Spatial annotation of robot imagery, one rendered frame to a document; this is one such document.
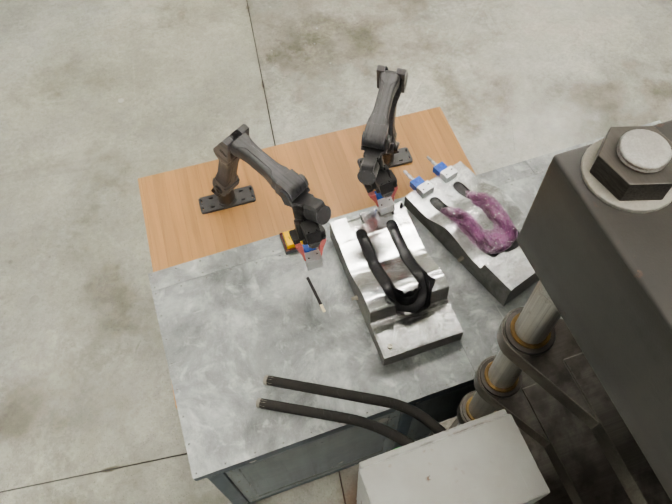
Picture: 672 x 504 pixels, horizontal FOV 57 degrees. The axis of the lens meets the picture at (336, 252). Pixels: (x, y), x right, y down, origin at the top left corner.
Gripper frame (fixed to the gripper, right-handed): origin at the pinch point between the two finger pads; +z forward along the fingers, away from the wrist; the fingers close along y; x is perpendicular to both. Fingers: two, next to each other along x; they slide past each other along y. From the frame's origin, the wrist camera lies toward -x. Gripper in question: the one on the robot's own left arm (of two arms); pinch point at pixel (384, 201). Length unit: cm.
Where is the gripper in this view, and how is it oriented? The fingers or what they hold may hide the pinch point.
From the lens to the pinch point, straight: 203.5
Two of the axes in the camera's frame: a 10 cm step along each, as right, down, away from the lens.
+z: 2.5, 7.2, 6.5
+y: 9.4, -3.5, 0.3
